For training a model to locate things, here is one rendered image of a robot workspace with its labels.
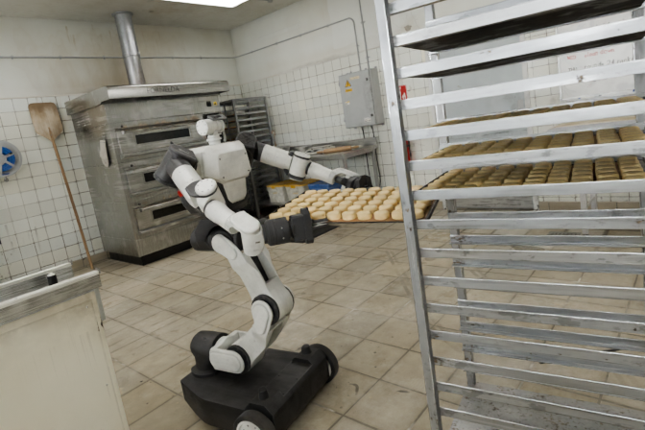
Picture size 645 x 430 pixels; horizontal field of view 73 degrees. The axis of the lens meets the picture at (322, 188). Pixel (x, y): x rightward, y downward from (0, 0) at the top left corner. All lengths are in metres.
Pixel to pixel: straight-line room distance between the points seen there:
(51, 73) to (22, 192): 1.45
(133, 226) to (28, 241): 1.27
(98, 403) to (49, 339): 0.32
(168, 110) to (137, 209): 1.24
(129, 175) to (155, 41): 2.39
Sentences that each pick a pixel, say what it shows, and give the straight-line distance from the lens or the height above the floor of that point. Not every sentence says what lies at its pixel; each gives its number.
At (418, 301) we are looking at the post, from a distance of 1.42.
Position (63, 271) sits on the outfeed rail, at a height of 0.88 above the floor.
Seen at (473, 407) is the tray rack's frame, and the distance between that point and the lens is 1.96.
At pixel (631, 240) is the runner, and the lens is 1.73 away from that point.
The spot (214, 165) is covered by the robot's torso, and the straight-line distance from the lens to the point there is 1.84.
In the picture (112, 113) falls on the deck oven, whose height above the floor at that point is 1.74.
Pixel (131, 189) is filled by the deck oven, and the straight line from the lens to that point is 5.31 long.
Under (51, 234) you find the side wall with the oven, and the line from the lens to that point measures 6.12.
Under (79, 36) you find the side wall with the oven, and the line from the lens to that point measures 6.52.
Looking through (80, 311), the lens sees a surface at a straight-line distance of 1.84.
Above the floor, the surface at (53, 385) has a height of 0.57.
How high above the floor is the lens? 1.32
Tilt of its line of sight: 9 degrees down
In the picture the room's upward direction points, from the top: 9 degrees counter-clockwise
